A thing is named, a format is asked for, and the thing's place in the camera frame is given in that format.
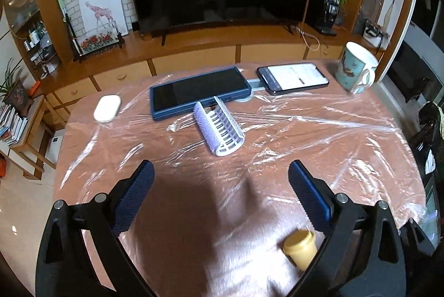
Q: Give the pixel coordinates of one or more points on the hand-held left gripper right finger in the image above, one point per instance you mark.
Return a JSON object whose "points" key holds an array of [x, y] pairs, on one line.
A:
{"points": [[308, 193]]}

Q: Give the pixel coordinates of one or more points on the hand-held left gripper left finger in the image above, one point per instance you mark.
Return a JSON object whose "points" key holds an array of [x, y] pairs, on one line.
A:
{"points": [[136, 192]]}

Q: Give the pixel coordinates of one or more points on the small yellow plastic jar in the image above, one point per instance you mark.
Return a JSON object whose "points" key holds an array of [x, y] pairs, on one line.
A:
{"points": [[300, 245]]}

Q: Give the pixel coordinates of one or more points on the white oval case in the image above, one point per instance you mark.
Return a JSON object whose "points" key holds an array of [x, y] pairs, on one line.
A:
{"points": [[107, 108]]}

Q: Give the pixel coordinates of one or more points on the white floor appliance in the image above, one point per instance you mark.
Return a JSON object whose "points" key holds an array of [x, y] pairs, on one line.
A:
{"points": [[54, 145]]}

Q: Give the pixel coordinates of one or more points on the purple white hair roller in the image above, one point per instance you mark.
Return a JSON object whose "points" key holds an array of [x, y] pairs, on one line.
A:
{"points": [[219, 127]]}

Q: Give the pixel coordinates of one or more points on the wooden side table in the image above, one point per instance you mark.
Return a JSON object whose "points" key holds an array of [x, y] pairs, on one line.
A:
{"points": [[38, 130]]}

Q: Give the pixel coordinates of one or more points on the smartphone with lit screen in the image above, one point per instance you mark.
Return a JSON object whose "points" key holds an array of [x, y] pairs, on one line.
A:
{"points": [[295, 76]]}

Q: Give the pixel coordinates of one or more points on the tablet in blue case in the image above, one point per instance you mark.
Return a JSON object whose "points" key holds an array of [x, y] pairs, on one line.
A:
{"points": [[197, 92]]}

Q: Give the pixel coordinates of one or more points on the grey phone stand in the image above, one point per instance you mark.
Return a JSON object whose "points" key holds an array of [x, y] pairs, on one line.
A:
{"points": [[255, 86]]}

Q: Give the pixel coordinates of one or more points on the teal bird print mug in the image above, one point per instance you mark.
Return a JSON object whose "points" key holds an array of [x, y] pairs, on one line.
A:
{"points": [[352, 69]]}

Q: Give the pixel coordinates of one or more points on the dark chair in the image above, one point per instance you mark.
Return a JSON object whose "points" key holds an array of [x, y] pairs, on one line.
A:
{"points": [[428, 130]]}

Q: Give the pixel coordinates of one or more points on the stack of books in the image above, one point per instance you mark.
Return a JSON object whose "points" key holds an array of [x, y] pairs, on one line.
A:
{"points": [[10, 125]]}

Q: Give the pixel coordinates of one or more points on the potted plant in dark pot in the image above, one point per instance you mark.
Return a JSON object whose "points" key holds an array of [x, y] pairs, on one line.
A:
{"points": [[19, 95]]}

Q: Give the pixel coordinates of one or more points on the wooden television cabinet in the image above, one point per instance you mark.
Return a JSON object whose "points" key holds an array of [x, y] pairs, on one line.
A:
{"points": [[194, 50]]}

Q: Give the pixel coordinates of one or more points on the framed floral picture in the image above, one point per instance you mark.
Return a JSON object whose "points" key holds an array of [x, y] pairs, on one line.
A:
{"points": [[97, 42]]}

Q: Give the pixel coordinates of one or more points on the black coffee machine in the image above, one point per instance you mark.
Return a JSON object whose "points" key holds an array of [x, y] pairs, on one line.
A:
{"points": [[324, 16]]}

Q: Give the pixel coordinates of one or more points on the giraffe painting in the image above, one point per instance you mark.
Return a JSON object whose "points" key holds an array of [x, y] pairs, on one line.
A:
{"points": [[100, 9]]}

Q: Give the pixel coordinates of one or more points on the glass display cabinet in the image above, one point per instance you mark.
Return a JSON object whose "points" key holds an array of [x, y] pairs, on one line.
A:
{"points": [[24, 5]]}

